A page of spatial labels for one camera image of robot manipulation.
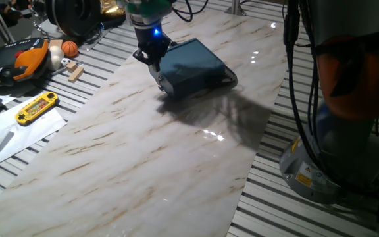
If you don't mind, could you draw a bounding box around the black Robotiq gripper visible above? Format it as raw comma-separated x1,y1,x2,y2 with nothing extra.
132,24,174,75

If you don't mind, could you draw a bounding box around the blue sliding drawer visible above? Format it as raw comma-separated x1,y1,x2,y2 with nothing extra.
149,65,171,97

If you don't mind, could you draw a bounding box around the blue drawer box housing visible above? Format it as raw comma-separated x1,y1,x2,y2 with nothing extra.
158,38,226,99

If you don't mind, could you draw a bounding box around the green printed wrist adapter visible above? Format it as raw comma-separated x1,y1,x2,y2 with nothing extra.
125,0,174,19

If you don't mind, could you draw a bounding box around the gold foil bag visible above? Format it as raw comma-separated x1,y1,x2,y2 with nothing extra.
99,0,126,17

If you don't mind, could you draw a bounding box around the long wooden block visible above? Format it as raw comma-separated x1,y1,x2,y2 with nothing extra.
67,66,85,83

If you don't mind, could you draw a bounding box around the orange mini basketball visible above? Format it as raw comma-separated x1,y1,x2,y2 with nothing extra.
61,40,79,58

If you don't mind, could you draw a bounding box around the white ball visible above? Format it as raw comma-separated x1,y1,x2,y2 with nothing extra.
46,45,65,72

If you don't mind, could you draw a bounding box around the white marble pattern mat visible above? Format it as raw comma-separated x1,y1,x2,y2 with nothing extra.
0,6,289,237

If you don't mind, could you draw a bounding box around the yellow handheld game console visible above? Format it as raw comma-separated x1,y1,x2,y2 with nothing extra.
14,92,60,126

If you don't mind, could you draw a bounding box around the plain white paper sheet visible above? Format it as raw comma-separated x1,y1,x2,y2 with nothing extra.
0,95,68,174

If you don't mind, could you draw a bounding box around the orange black teach pendant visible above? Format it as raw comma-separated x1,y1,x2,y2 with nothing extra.
0,37,51,89

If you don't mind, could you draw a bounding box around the aluminium frame post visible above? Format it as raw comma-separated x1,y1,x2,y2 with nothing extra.
224,0,247,16

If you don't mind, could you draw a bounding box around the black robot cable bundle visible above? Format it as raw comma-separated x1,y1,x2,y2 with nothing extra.
283,0,328,172

